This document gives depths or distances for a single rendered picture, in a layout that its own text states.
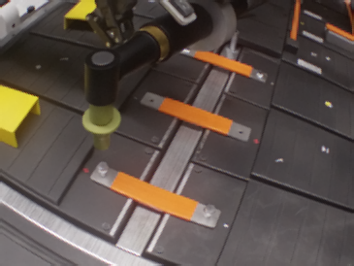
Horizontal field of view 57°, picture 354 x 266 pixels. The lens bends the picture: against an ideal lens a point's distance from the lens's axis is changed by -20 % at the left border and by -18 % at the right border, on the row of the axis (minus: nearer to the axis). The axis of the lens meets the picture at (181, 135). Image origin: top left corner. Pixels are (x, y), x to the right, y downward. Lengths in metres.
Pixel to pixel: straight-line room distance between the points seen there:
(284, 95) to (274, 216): 0.23
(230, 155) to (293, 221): 0.13
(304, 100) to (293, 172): 0.16
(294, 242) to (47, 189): 0.29
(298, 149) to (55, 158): 0.32
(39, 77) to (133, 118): 0.18
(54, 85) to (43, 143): 0.11
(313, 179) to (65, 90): 0.37
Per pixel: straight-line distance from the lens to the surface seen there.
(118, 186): 0.44
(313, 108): 0.61
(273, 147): 0.51
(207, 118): 0.52
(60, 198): 0.43
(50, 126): 0.50
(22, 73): 0.60
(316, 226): 0.46
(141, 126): 0.51
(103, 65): 0.32
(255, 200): 0.45
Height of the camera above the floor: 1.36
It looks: 46 degrees down
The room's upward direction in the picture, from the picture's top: 11 degrees clockwise
